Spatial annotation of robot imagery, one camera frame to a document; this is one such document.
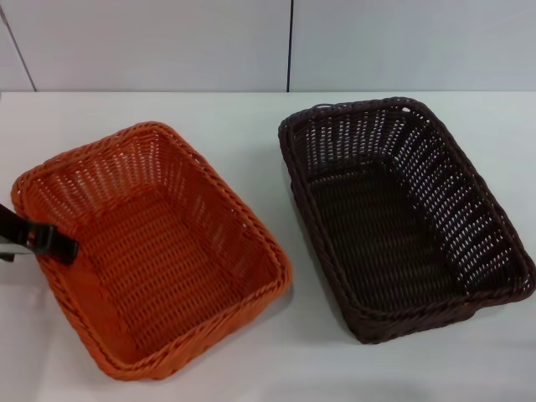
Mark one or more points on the orange woven plastic basket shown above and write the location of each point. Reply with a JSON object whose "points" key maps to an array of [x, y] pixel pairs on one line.
{"points": [[167, 251]]}

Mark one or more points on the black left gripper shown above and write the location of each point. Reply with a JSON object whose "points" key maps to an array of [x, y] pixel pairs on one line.
{"points": [[10, 222]]}

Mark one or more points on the dark brown woven plastic basket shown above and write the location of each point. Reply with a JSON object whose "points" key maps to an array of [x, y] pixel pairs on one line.
{"points": [[377, 234]]}

